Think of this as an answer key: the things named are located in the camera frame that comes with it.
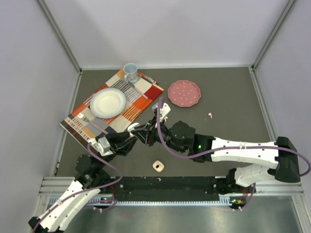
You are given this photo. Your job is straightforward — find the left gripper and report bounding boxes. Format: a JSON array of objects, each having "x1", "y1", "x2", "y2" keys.
[{"x1": 97, "y1": 130, "x2": 138, "y2": 170}]

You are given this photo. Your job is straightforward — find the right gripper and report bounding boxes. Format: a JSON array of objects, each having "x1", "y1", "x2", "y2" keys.
[{"x1": 132, "y1": 115, "x2": 186, "y2": 154}]

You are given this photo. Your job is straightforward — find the white earbuds charging case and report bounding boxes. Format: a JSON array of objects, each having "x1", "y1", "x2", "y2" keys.
[{"x1": 127, "y1": 122, "x2": 140, "y2": 132}]

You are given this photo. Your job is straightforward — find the beige earbuds charging case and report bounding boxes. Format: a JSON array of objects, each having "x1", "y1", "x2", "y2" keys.
[{"x1": 153, "y1": 161, "x2": 165, "y2": 172}]

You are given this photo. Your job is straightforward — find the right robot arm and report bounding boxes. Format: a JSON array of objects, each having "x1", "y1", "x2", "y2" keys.
[{"x1": 127, "y1": 121, "x2": 300, "y2": 192}]

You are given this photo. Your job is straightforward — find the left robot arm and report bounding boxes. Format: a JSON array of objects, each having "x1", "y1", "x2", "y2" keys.
[{"x1": 28, "y1": 132, "x2": 137, "y2": 233}]

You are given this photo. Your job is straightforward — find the white bowl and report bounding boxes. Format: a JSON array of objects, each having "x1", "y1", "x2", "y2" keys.
[{"x1": 90, "y1": 88, "x2": 126, "y2": 118}]

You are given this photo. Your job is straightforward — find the patchwork placemat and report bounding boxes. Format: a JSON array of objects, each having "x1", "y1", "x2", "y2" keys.
[{"x1": 60, "y1": 70, "x2": 164, "y2": 148}]

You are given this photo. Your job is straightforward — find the pink dotted plate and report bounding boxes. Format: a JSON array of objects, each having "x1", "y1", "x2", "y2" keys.
[{"x1": 168, "y1": 80, "x2": 201, "y2": 107}]

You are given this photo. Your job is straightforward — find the light blue cup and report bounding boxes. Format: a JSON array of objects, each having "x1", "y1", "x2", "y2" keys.
[{"x1": 123, "y1": 63, "x2": 138, "y2": 83}]

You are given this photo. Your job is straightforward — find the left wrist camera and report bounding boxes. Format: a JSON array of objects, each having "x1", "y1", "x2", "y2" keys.
[{"x1": 88, "y1": 137, "x2": 113, "y2": 157}]

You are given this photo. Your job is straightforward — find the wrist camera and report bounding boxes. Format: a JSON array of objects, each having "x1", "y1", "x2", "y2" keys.
[
  {"x1": 152, "y1": 102, "x2": 171, "y2": 122},
  {"x1": 88, "y1": 137, "x2": 113, "y2": 157}
]

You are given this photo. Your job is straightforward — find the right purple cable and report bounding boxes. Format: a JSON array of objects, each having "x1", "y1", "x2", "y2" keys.
[{"x1": 156, "y1": 97, "x2": 311, "y2": 212}]

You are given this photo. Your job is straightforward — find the purple cable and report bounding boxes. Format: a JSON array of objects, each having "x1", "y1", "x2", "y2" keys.
[
  {"x1": 156, "y1": 97, "x2": 311, "y2": 212},
  {"x1": 33, "y1": 143, "x2": 123, "y2": 233}
]

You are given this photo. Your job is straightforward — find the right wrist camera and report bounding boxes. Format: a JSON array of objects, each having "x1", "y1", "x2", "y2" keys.
[{"x1": 152, "y1": 102, "x2": 171, "y2": 122}]

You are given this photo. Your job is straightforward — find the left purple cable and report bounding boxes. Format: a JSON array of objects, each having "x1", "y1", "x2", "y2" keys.
[{"x1": 33, "y1": 143, "x2": 123, "y2": 233}]

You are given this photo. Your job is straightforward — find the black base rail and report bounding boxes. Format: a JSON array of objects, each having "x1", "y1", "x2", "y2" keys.
[{"x1": 102, "y1": 176, "x2": 232, "y2": 201}]

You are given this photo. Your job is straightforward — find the fork with pink handle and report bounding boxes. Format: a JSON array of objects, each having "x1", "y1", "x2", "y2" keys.
[{"x1": 77, "y1": 113, "x2": 108, "y2": 134}]

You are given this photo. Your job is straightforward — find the knife with pink handle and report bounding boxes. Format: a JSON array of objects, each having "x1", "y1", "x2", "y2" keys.
[{"x1": 122, "y1": 78, "x2": 148, "y2": 99}]

